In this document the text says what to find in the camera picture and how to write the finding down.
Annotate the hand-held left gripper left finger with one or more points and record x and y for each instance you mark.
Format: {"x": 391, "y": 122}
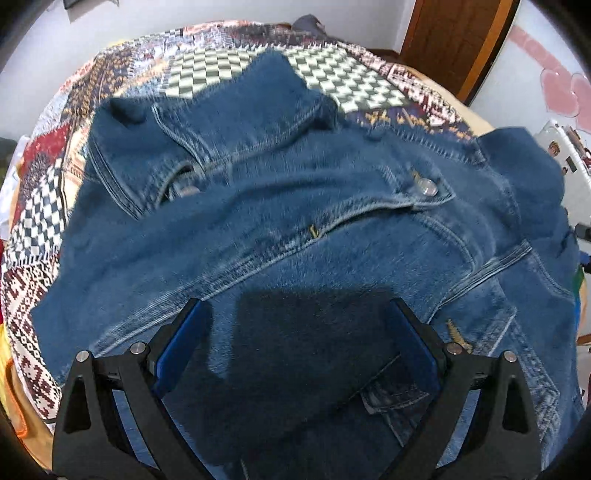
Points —
{"x": 184, "y": 334}

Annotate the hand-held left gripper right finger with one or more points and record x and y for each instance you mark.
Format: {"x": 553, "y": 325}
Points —
{"x": 413, "y": 341}

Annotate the blue denim jacket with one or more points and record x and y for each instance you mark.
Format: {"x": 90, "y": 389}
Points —
{"x": 286, "y": 230}

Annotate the patchwork printed blanket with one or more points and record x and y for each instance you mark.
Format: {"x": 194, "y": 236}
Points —
{"x": 37, "y": 295}

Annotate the white cabinet with stickers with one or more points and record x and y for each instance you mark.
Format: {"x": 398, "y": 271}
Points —
{"x": 570, "y": 194}

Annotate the white cloth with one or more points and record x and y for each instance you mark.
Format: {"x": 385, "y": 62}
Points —
{"x": 8, "y": 198}

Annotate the wooden baseboard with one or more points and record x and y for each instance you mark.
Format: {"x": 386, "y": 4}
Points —
{"x": 385, "y": 52}

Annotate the brown wooden door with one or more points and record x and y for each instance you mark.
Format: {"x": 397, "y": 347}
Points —
{"x": 443, "y": 37}

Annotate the dark blue cloth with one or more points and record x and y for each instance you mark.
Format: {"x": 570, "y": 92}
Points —
{"x": 310, "y": 24}

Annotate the pink heart wall sticker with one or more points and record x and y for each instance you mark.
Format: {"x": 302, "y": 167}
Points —
{"x": 561, "y": 92}

